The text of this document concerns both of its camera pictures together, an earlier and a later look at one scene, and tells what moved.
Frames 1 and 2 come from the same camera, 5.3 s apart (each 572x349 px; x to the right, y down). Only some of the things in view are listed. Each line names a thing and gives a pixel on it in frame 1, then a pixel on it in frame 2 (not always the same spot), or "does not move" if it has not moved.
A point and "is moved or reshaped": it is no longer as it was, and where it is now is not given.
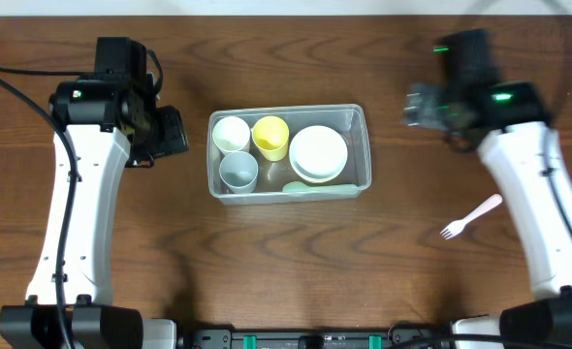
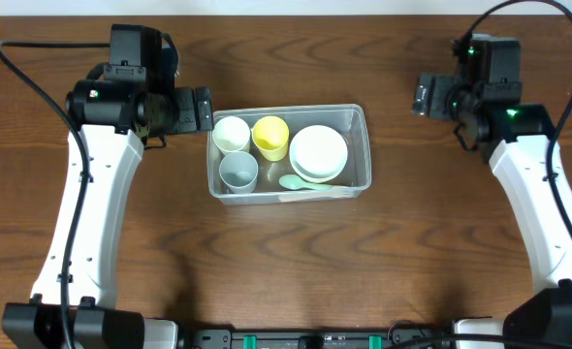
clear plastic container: x=288 y=154 does not move
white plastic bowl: x=318 y=154 does not move
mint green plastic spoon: x=297 y=188 is moved or reshaped
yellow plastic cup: x=270 y=136 does not move
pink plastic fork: x=457 y=227 → x=287 y=197
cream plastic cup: x=231 y=133 does not move
